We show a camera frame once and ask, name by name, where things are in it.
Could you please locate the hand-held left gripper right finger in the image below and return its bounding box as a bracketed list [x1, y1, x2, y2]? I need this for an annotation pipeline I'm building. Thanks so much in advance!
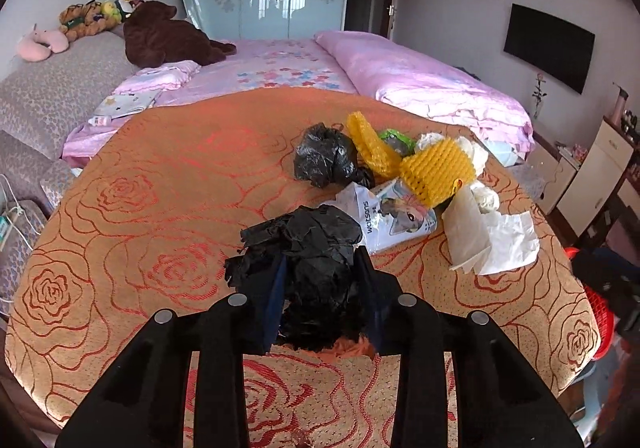
[352, 244, 588, 448]

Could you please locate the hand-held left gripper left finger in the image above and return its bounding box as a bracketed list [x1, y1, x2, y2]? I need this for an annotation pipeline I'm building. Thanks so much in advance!
[55, 255, 289, 448]

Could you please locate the large black plastic bag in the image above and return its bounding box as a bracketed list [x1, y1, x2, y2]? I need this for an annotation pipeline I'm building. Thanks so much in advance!
[224, 204, 366, 354]

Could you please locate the white printed packet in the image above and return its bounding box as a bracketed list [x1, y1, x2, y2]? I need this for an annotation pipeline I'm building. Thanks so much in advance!
[335, 178, 438, 256]

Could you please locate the white paper sheet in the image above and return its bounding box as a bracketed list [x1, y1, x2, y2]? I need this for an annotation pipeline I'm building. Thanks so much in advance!
[441, 188, 541, 276]

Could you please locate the wide yellow foam net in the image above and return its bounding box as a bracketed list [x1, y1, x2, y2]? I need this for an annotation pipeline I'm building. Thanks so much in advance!
[398, 138, 477, 207]

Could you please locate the small black plastic bag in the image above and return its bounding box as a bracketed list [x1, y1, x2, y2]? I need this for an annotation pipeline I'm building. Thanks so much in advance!
[293, 124, 376, 189]

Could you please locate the long yellow foam net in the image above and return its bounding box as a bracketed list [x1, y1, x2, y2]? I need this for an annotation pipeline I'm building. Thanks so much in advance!
[346, 111, 403, 179]

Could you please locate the green wrapper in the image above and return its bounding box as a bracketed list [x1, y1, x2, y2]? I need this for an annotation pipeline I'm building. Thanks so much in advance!
[377, 129, 418, 153]

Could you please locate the orange rose-pattern tablecloth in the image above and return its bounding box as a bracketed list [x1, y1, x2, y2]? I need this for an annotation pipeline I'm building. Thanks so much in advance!
[4, 88, 601, 448]

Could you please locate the white bedside table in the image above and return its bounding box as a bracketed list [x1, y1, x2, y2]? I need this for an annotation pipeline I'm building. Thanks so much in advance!
[525, 140, 581, 213]

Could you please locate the pink quilt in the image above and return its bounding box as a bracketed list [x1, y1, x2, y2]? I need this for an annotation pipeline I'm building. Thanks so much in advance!
[314, 30, 536, 161]

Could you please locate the pink floral bed sheet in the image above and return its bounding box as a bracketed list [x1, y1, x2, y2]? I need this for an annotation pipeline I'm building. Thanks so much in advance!
[60, 38, 361, 169]

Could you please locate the white cabinet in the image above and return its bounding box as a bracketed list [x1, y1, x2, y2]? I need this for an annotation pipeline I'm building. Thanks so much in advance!
[555, 120, 636, 239]

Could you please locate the white printed cloth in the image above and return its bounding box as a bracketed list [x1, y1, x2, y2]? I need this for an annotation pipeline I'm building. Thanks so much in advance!
[87, 90, 163, 126]

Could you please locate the pink pillow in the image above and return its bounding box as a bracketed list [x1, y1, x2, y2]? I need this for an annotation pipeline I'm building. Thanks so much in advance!
[112, 60, 201, 96]

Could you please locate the brown teddy bear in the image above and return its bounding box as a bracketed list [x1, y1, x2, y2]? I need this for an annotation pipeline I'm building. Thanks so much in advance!
[122, 0, 237, 68]

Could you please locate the pink bottle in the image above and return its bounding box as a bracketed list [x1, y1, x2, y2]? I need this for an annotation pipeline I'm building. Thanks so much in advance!
[612, 82, 631, 121]

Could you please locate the grey patterned headboard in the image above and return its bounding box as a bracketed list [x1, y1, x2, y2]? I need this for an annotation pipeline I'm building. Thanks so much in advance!
[0, 30, 141, 161]

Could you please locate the black white plush toy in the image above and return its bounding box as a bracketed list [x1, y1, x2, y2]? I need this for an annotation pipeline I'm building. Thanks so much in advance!
[115, 0, 147, 18]

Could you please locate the tan plush toy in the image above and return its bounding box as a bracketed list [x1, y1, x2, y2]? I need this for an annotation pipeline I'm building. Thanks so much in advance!
[59, 2, 118, 42]

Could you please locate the pink plush toy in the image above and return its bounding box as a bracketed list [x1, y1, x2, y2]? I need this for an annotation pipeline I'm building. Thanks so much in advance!
[17, 24, 70, 62]

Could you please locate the flower wall sticker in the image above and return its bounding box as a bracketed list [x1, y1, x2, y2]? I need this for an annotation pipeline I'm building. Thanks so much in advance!
[530, 72, 548, 121]

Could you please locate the white cable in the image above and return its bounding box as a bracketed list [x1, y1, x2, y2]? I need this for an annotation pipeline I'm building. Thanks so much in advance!
[0, 173, 47, 303]

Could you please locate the black wall television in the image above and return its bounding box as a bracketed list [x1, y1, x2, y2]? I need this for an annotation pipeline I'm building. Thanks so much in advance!
[502, 4, 596, 95]

